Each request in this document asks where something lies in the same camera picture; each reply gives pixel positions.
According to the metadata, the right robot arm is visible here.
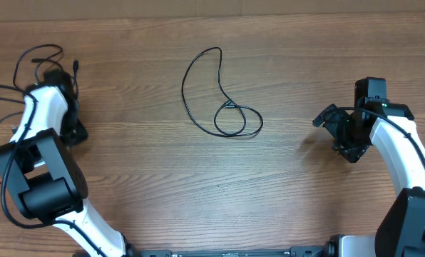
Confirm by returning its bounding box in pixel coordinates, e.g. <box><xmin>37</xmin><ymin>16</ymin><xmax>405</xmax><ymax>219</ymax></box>
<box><xmin>312</xmin><ymin>77</ymin><xmax>425</xmax><ymax>257</ymax></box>

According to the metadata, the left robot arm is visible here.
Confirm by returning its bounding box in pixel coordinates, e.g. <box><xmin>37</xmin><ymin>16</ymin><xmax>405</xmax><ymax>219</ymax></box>
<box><xmin>0</xmin><ymin>69</ymin><xmax>135</xmax><ymax>256</ymax></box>

